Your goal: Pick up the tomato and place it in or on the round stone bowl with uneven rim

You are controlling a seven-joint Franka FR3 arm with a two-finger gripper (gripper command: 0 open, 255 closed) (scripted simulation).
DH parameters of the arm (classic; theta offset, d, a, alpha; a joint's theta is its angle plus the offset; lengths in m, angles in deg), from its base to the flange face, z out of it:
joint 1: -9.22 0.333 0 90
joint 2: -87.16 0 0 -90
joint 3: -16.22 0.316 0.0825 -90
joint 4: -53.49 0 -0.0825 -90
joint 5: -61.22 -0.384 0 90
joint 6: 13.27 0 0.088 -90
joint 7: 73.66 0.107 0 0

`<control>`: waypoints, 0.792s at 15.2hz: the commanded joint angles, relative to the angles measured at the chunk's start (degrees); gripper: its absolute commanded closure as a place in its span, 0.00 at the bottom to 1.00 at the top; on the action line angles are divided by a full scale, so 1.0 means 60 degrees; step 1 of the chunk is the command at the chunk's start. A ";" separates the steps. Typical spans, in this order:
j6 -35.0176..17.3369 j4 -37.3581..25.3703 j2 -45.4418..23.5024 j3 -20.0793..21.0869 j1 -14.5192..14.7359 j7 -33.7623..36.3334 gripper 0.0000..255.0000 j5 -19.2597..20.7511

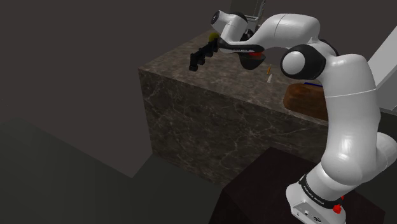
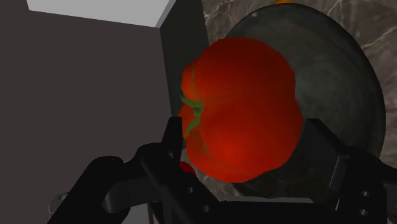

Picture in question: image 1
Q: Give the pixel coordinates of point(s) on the black and red bowl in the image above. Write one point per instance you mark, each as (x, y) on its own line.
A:
(252, 62)

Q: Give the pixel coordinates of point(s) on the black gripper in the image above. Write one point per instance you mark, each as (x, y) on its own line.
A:
(211, 48)

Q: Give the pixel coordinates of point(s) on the blue pen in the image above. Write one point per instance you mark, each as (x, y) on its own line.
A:
(312, 83)

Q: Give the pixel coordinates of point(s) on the dark robot stand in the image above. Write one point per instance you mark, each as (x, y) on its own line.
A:
(263, 189)

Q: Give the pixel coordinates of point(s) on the orange pen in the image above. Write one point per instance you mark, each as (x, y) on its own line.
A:
(269, 70)

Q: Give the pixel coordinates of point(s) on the yellow round fruit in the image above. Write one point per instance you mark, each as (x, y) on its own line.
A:
(213, 37)

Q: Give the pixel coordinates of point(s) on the brown marble counter block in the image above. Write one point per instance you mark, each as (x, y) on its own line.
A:
(198, 118)

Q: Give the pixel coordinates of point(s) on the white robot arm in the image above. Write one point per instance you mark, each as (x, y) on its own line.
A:
(350, 102)

